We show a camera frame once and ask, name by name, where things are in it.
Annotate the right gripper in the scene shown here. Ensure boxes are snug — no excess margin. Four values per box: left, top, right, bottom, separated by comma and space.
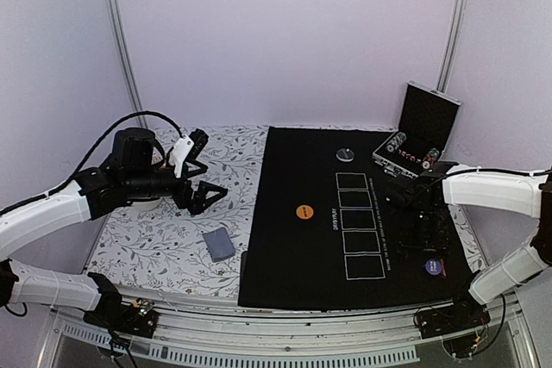
398, 206, 451, 260

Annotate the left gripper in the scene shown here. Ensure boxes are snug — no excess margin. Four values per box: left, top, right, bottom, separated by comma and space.
126, 162, 229, 215

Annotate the triangular all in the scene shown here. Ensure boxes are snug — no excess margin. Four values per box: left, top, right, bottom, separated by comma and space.
437, 258, 447, 278

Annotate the purple small blind button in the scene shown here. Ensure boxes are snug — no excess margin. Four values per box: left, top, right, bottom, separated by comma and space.
424, 259, 442, 276

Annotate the orange big blind button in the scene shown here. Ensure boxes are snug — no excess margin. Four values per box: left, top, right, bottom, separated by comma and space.
296, 204, 314, 220

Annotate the black dealer button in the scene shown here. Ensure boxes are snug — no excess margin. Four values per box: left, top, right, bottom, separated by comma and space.
336, 147, 354, 163

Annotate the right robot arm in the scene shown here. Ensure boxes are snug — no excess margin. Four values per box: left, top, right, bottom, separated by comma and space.
386, 161, 551, 330

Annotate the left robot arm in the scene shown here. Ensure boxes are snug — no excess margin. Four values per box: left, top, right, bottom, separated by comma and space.
1, 124, 228, 328

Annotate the white cup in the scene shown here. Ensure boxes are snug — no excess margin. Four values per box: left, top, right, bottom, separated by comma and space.
132, 198, 161, 212

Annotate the blue card deck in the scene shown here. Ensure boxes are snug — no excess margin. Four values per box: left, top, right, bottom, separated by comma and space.
203, 228, 235, 263

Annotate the floral tablecloth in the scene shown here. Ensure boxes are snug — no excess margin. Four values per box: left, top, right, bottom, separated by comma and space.
87, 126, 268, 298

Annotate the right chip stack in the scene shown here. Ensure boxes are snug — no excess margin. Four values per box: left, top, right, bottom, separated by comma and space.
422, 148, 440, 170

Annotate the chip stack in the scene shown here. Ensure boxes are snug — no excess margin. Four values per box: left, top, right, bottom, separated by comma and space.
422, 148, 440, 170
386, 132, 407, 153

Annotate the left chip stack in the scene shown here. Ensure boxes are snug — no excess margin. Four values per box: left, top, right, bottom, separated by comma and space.
386, 132, 407, 153

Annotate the black poker mat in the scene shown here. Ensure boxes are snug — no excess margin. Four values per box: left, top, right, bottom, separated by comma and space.
238, 128, 472, 311

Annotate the aluminium poker chip case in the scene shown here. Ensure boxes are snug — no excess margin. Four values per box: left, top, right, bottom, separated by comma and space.
372, 81, 461, 178

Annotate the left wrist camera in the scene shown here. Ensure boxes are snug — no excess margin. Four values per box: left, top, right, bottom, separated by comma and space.
167, 128, 209, 178

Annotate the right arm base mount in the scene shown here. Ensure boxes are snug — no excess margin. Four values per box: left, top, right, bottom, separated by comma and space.
413, 296, 491, 359

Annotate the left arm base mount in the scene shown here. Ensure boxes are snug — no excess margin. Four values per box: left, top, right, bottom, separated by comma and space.
83, 291, 159, 339

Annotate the aluminium front rail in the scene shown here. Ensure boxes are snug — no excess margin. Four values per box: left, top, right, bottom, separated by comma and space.
37, 293, 544, 367

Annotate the left aluminium post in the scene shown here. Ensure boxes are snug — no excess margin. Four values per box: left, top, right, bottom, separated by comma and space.
105, 0, 144, 112

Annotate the aluminium post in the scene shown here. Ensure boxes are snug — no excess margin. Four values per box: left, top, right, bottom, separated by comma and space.
436, 0, 467, 93
105, 0, 144, 112

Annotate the right aluminium post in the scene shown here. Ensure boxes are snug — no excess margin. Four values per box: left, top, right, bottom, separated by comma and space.
436, 0, 467, 93

